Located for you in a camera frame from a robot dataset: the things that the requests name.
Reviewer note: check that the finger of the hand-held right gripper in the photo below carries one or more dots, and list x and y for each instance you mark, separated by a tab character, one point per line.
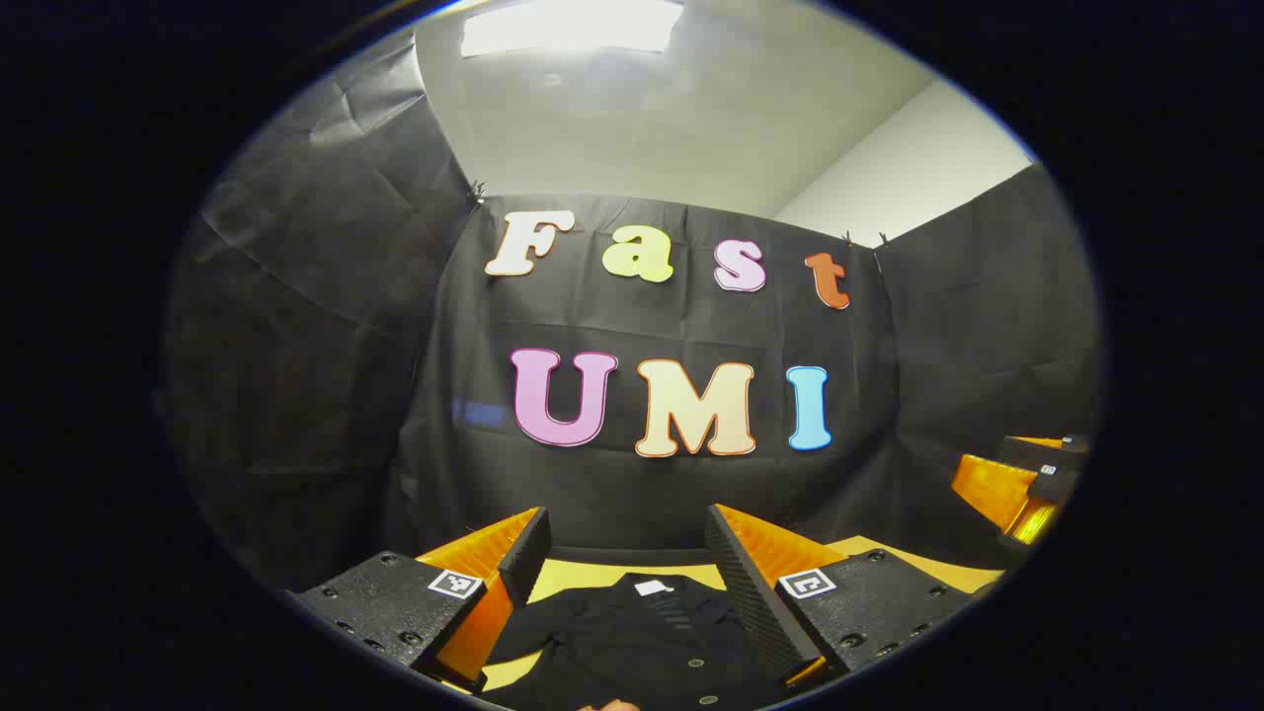
992	489
1027	452

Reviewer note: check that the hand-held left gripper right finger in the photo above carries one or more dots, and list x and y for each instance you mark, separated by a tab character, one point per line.
755	602

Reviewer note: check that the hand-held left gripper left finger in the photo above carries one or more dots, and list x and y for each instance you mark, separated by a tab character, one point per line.
523	558

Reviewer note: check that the black button-up jacket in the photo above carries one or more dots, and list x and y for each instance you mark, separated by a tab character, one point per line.
632	642

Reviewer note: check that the black backdrop cloth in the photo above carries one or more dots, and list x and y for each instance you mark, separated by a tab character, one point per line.
632	326

